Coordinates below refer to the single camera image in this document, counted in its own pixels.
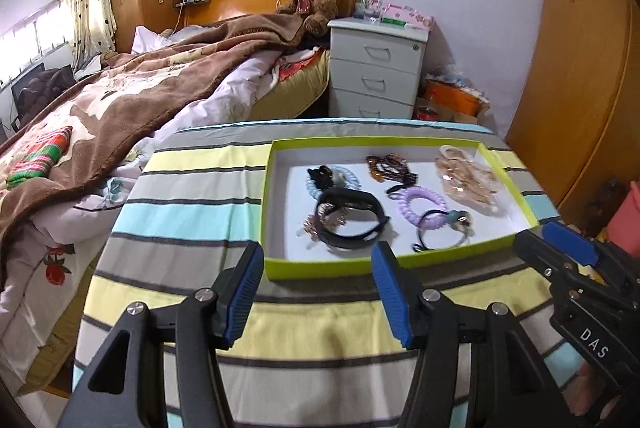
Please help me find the black elastic with teal bead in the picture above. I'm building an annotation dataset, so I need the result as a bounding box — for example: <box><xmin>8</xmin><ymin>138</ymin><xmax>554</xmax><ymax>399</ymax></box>
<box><xmin>412</xmin><ymin>209</ymin><xmax>472</xmax><ymax>253</ymax></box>

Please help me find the purple spiral hair tie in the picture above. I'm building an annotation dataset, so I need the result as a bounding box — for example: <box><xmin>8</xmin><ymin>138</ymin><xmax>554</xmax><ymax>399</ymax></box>
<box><xmin>397</xmin><ymin>185</ymin><xmax>450</xmax><ymax>231</ymax></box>

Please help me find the pearlescent large hair claw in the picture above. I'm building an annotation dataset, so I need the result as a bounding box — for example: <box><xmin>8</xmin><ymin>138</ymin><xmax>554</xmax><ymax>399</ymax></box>
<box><xmin>435</xmin><ymin>144</ymin><xmax>502</xmax><ymax>216</ymax></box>

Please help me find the black wristband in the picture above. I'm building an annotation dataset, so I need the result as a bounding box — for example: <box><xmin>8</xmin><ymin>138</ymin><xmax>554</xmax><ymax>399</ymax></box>
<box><xmin>314</xmin><ymin>187</ymin><xmax>390</xmax><ymax>251</ymax></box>

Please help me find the gold rhinestone hair clip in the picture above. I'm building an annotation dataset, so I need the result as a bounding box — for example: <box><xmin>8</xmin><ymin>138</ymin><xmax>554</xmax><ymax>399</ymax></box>
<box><xmin>297</xmin><ymin>203</ymin><xmax>347</xmax><ymax>242</ymax></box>

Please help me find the light blue spiral hair tie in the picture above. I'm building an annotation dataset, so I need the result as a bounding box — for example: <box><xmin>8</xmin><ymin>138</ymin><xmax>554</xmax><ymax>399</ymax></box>
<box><xmin>304</xmin><ymin>164</ymin><xmax>357</xmax><ymax>200</ymax></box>

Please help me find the brown beaded bracelet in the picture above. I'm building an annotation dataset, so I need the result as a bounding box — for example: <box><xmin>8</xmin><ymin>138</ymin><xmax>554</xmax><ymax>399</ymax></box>
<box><xmin>364</xmin><ymin>152</ymin><xmax>420</xmax><ymax>195</ymax></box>

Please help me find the person's right hand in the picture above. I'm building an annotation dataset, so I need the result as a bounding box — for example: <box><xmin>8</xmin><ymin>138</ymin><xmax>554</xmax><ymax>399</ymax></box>
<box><xmin>563</xmin><ymin>362</ymin><xmax>606</xmax><ymax>417</ymax></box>

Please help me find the wooden door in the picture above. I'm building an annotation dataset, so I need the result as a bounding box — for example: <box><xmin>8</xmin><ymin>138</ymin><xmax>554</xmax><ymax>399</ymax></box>
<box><xmin>506</xmin><ymin>0</ymin><xmax>639</xmax><ymax>232</ymax></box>

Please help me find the green shallow cardboard box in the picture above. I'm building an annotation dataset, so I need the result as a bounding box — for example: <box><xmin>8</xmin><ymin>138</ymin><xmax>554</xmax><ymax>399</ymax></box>
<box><xmin>259</xmin><ymin>136</ymin><xmax>539</xmax><ymax>281</ymax></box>

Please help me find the orange storage bin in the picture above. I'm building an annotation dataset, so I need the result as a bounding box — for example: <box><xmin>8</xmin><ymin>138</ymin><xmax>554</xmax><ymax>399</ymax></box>
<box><xmin>425</xmin><ymin>80</ymin><xmax>490</xmax><ymax>118</ymax></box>

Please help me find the brown fleece blanket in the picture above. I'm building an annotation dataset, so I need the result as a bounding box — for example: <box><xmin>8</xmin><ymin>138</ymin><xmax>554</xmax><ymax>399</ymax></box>
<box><xmin>1</xmin><ymin>14</ymin><xmax>304</xmax><ymax>260</ymax></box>

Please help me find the grey bedside drawer cabinet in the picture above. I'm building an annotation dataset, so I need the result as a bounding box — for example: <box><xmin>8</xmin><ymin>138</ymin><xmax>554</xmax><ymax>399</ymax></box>
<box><xmin>329</xmin><ymin>18</ymin><xmax>428</xmax><ymax>118</ymax></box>

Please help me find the red green striped cushion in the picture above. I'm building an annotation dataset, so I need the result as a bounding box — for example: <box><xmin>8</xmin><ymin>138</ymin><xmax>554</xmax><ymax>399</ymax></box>
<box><xmin>6</xmin><ymin>126</ymin><xmax>73</xmax><ymax>189</ymax></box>

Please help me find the white pillow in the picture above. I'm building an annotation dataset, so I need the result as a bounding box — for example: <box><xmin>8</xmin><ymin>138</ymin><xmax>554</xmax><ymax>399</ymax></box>
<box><xmin>131</xmin><ymin>25</ymin><xmax>203</xmax><ymax>55</ymax></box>

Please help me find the pink floral box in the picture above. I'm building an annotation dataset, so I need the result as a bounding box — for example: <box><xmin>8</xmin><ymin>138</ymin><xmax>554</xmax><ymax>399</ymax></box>
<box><xmin>378</xmin><ymin>3</ymin><xmax>434</xmax><ymax>32</ymax></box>

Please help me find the dark padded chair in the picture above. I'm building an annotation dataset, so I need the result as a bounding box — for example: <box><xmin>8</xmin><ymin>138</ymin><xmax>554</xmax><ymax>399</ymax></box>
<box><xmin>11</xmin><ymin>63</ymin><xmax>76</xmax><ymax>131</ymax></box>

